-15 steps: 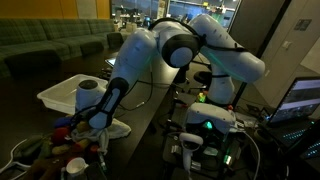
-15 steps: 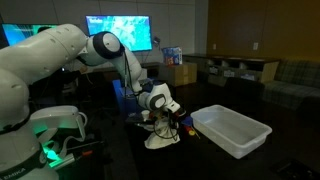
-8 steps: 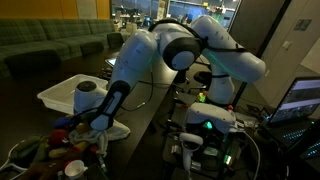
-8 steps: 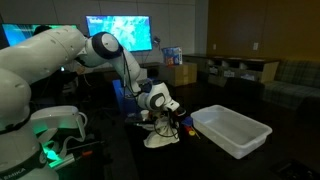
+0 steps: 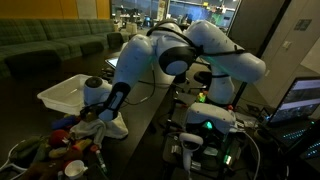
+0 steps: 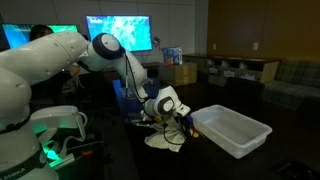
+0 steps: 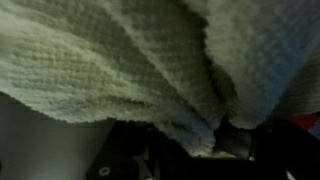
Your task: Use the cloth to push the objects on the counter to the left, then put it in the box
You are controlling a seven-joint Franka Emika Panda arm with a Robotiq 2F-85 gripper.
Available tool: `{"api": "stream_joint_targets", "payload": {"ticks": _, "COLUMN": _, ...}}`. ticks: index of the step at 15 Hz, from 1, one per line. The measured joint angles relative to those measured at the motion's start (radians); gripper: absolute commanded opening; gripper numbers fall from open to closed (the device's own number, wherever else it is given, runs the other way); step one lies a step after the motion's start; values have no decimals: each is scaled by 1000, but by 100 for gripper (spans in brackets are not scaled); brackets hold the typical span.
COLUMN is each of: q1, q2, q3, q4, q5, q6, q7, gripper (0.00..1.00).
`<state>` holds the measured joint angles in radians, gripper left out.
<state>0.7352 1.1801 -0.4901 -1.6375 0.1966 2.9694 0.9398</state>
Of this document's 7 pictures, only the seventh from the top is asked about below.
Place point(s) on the white terry cloth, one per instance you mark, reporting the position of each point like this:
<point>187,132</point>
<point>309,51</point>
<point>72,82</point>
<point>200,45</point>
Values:
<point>100,50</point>

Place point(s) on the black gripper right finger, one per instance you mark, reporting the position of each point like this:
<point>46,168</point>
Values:
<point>233,141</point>

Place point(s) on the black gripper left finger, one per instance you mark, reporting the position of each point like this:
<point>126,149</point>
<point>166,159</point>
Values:
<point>113,153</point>

